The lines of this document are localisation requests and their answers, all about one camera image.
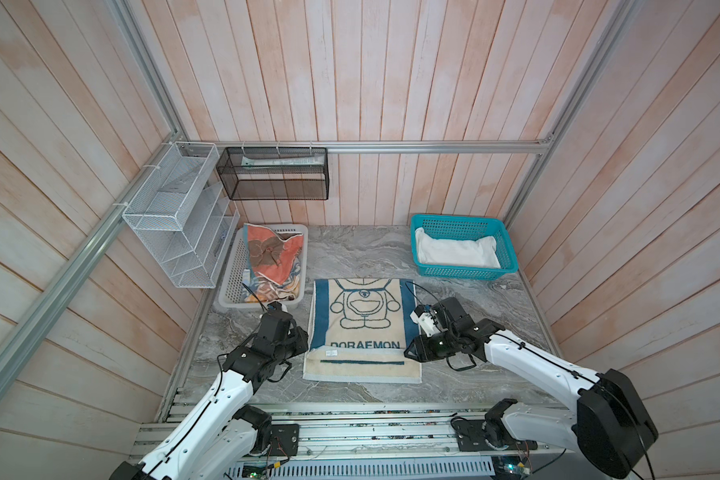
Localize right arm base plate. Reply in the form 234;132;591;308
450;416;538;452

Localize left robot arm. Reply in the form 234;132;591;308
110;302;308;479

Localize white wire mesh shelf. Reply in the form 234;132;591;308
123;142;239;289

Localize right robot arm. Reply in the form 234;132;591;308
404;297;659;479

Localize white laundry basket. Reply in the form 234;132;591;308
216;223;308;310

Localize blue patterned towel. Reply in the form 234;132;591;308
303;278;422;384

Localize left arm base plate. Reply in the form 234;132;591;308
248;423;300;458

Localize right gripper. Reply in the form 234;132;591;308
401;329;456;359

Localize teal plastic basket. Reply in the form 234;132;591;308
410;214;519;281

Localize black wire mesh basket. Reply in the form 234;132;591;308
216;146;330;201

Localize aluminium frame rail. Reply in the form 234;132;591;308
176;139;553;156

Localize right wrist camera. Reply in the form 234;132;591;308
410;305;441;337

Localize red orange towel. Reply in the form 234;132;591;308
245;223;304;285

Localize small patterned cloth in basket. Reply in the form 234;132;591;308
242;269;301;303

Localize white towel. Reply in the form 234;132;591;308
414;227;501;269

